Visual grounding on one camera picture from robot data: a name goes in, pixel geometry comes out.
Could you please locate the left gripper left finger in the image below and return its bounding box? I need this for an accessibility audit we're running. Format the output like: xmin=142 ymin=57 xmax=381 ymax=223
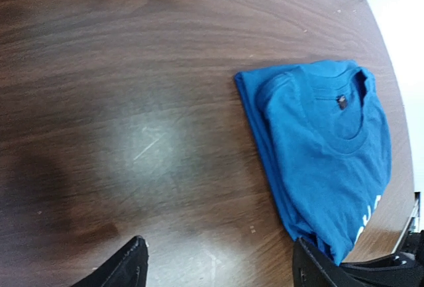
xmin=72 ymin=235 xmax=148 ymax=287

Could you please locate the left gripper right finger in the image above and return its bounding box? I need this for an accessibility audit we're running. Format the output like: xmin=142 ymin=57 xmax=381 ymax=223
xmin=292 ymin=238 xmax=366 ymax=287

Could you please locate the blue t-shirt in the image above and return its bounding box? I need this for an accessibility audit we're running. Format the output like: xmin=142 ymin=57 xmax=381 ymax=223
xmin=235 ymin=60 xmax=392 ymax=264

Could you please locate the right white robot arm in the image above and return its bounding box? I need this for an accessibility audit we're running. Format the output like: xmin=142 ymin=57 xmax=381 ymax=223
xmin=340 ymin=231 xmax=423 ymax=287

